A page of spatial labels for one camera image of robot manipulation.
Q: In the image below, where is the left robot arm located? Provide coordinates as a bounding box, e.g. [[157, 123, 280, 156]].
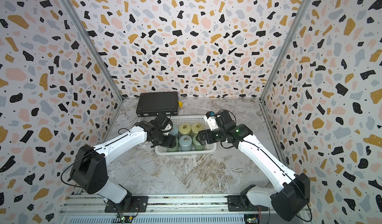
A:
[[70, 113, 176, 206]]

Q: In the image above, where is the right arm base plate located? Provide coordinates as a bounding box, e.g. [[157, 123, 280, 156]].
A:
[[227, 195, 269, 212]]

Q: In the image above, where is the green tea canister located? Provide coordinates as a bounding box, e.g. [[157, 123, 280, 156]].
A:
[[167, 145, 180, 152], [193, 134, 205, 151]]

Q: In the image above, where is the white plastic basket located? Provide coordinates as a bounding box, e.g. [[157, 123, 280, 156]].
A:
[[155, 115, 216, 155]]

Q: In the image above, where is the blue tea canister front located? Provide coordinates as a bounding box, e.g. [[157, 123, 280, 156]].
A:
[[179, 135, 193, 152]]

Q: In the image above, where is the aluminium front rail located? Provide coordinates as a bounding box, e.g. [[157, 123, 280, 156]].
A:
[[58, 194, 286, 224]]

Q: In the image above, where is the blue tea canister back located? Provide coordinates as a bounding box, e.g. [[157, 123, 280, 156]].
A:
[[168, 125, 180, 138]]

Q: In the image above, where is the yellow-green tea canister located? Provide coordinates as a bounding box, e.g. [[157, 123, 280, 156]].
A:
[[191, 122, 204, 136], [179, 123, 192, 136]]

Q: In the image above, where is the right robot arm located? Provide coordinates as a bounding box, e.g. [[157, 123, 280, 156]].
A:
[[197, 110, 310, 222]]

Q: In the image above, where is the blue tea canister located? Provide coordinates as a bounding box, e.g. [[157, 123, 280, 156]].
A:
[[179, 135, 193, 152], [168, 125, 180, 138]]

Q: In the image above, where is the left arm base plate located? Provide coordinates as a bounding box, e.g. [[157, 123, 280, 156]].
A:
[[104, 196, 149, 213]]

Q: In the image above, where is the black briefcase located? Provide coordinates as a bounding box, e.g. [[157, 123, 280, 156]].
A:
[[136, 92, 179, 117]]

